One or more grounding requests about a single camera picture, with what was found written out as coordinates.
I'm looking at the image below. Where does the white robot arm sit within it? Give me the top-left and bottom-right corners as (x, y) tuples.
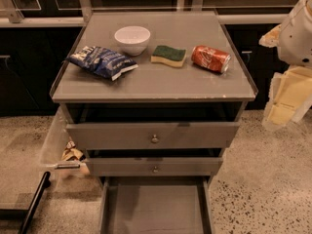
(259, 0), (312, 131)

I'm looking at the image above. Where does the black bar handle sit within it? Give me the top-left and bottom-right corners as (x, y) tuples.
(18, 172), (51, 234)

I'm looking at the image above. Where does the white ceramic bowl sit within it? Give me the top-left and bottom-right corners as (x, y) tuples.
(114, 26), (151, 57)

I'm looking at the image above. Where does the grey open bottom drawer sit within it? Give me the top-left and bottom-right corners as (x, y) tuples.
(99, 176), (215, 234)

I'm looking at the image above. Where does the red coke can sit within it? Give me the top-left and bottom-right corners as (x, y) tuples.
(191, 45), (231, 74)

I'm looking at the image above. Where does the grey top drawer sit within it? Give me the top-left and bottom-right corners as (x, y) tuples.
(66, 122), (239, 150)

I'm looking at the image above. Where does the grey drawer cabinet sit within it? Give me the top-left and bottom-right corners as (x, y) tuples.
(49, 11), (259, 234)

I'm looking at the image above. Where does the blue chip bag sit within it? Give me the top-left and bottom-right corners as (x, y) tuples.
(67, 46), (138, 81)

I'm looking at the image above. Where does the clear plastic bin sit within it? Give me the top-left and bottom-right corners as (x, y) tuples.
(39, 108), (100, 194)

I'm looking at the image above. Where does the green yellow sponge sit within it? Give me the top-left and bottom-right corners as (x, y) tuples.
(150, 45), (186, 67)

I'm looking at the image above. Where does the crumpled snack wrapper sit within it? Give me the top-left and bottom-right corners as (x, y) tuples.
(61, 141), (85, 161)

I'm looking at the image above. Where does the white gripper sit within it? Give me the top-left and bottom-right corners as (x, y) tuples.
(259, 24), (312, 131)

